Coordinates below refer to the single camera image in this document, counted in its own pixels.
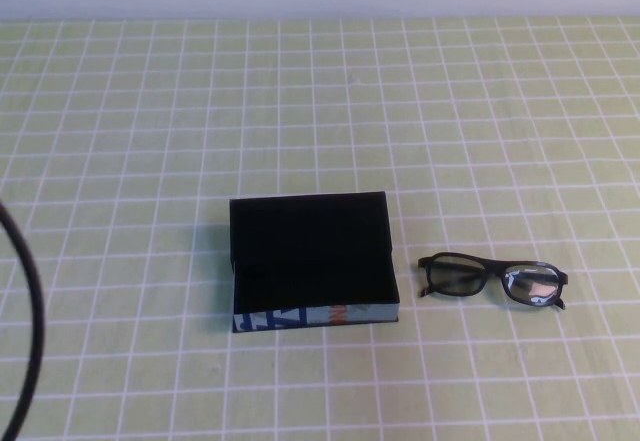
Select black printed glasses case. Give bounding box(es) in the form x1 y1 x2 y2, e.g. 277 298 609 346
229 191 402 335

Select black left camera cable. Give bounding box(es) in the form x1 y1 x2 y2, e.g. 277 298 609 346
0 200 47 430

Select black framed glasses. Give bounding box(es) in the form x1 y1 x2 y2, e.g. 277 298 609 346
417 251 570 312

